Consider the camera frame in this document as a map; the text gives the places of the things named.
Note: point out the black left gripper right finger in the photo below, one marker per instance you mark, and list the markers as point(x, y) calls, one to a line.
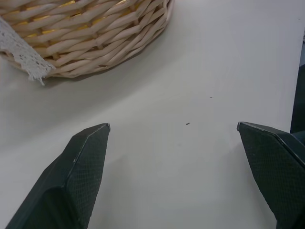
point(278, 171)

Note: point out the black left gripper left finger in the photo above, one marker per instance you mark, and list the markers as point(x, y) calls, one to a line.
point(71, 181)

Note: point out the woven wicker basket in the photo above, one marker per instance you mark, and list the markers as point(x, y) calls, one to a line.
point(95, 35)

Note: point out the white lace ribbon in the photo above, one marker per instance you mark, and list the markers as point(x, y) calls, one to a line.
point(22, 53)

